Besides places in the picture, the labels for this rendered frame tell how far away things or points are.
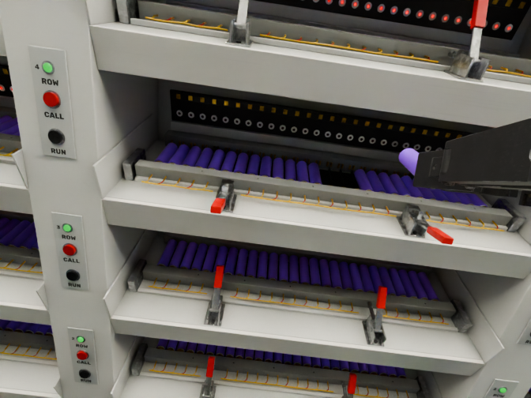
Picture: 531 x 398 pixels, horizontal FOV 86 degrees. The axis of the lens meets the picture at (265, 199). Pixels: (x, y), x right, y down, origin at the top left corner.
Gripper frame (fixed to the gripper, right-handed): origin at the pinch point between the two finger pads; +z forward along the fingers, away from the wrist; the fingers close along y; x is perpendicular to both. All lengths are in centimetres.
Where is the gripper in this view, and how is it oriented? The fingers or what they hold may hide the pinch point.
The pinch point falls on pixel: (461, 171)
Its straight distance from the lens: 26.2
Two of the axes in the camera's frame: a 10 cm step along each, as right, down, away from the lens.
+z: -0.2, -0.9, 10.0
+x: -1.4, 9.9, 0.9
